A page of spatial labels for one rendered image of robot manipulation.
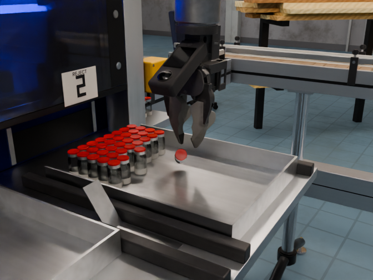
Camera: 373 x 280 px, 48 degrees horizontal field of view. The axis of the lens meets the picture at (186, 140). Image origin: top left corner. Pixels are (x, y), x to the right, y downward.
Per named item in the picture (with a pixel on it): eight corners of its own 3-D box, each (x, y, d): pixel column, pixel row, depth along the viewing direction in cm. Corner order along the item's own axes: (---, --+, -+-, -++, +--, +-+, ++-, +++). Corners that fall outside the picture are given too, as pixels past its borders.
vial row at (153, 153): (95, 185, 69) (93, 159, 67) (158, 150, 83) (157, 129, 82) (105, 188, 68) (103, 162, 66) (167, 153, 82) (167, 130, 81)
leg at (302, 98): (272, 264, 177) (287, 88, 150) (279, 254, 184) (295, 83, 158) (293, 271, 173) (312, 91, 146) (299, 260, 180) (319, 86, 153)
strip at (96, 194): (85, 225, 58) (81, 187, 56) (100, 215, 60) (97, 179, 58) (170, 257, 51) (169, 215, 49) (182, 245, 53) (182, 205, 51)
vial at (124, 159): (115, 183, 70) (113, 158, 68) (123, 178, 71) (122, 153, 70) (125, 186, 69) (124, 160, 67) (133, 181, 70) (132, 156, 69)
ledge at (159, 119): (102, 126, 105) (102, 118, 104) (134, 113, 115) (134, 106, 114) (147, 135, 98) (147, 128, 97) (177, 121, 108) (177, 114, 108)
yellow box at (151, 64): (127, 90, 99) (125, 59, 96) (145, 84, 105) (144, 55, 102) (153, 94, 95) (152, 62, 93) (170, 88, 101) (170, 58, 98)
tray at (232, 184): (46, 185, 69) (44, 166, 68) (142, 139, 90) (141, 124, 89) (231, 249, 53) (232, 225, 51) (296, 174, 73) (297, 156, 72)
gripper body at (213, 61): (226, 92, 76) (231, 24, 71) (202, 103, 69) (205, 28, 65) (191, 86, 80) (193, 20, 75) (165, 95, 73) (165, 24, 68)
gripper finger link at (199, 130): (222, 141, 77) (220, 93, 74) (206, 151, 73) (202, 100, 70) (207, 140, 79) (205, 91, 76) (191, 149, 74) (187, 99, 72)
